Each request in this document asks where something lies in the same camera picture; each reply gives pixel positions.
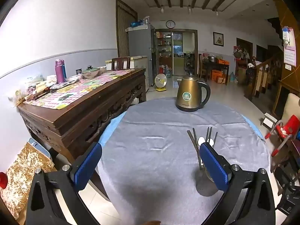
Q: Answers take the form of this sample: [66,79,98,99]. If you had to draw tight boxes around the red round object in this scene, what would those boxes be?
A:
[0,172,8,189]

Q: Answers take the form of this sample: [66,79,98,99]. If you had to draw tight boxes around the grey refrigerator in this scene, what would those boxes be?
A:
[128,24,155,87]

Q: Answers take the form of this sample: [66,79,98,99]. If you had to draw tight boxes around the brown curtain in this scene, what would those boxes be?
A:
[115,0,138,58]

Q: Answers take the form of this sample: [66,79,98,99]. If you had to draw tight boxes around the kitchen shelf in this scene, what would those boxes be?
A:
[157,31,173,59]

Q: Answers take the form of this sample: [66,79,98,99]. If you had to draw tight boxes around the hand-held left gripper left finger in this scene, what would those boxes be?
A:
[25,142,104,225]

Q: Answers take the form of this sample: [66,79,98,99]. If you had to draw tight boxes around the white step stool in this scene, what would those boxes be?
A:
[261,112,278,129]

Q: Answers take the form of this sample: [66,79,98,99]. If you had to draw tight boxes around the blue lidded box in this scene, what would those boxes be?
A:
[28,138,51,160]

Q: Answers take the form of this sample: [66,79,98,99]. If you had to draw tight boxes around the framed wall picture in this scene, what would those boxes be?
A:
[213,32,224,46]

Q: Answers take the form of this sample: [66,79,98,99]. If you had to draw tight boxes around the wall calendar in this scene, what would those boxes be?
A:
[282,27,298,66]

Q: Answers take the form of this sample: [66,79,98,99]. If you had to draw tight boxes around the purple water bottle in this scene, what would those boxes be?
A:
[55,59,66,83]

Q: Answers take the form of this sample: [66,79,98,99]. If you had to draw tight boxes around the red child chair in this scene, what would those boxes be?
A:
[265,115,300,157]

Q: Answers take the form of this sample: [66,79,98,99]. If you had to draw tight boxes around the dark wooden table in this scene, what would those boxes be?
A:
[201,60,229,85]

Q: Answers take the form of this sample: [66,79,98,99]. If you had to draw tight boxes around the round electric heater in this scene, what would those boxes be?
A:
[155,73,168,92]

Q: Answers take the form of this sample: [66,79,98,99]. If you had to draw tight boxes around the grey table cloth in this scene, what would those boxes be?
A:
[97,97,271,225]

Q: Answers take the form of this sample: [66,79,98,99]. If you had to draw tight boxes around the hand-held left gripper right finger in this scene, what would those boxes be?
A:
[199,142,276,225]

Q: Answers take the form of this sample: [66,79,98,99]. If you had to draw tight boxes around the blue table cover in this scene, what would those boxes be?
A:
[98,112,264,147]

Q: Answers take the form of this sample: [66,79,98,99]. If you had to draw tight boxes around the wooden stair railing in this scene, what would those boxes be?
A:
[244,52,284,99]

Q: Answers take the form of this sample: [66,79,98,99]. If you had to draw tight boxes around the wooden chair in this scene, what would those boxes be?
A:
[112,57,131,71]

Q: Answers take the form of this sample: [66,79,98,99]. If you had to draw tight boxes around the gold patterned cushion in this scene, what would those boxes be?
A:
[0,143,55,219]

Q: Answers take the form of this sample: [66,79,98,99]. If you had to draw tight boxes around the gold electric kettle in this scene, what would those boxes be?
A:
[176,70,211,112]

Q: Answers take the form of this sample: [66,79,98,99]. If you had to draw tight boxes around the glass lidded bowl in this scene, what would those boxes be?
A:
[83,66,100,78]

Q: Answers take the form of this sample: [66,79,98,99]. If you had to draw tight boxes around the orange cardboard boxes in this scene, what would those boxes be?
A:
[211,69,227,84]

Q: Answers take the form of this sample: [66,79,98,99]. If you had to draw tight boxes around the pile of packets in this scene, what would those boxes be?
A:
[27,75,57,95]

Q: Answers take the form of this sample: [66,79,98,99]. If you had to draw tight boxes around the white chest freezer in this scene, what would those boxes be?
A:
[105,56,149,92]

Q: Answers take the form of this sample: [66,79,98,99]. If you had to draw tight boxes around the beige chair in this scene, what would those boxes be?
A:
[280,93,300,127]

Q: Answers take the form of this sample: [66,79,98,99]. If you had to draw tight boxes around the metal utensil holder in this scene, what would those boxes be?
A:
[196,162,221,197]

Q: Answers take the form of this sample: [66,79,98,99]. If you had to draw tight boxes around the carved wooden sideboard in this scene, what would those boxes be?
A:
[17,68,147,167]

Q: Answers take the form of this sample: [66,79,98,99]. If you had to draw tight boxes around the checkered patterned cloth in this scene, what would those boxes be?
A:
[23,69,135,109]

